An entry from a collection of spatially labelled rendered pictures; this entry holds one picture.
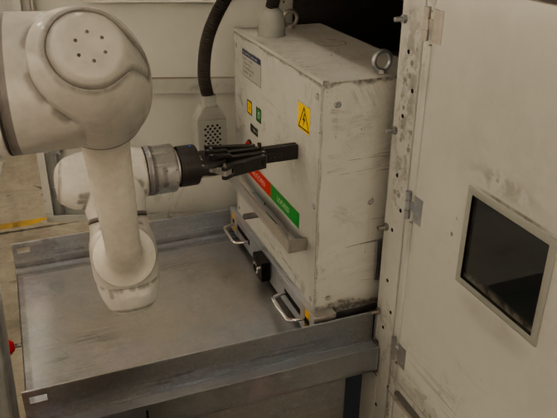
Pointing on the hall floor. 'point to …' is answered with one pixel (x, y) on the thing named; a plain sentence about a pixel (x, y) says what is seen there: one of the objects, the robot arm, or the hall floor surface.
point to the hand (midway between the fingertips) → (279, 153)
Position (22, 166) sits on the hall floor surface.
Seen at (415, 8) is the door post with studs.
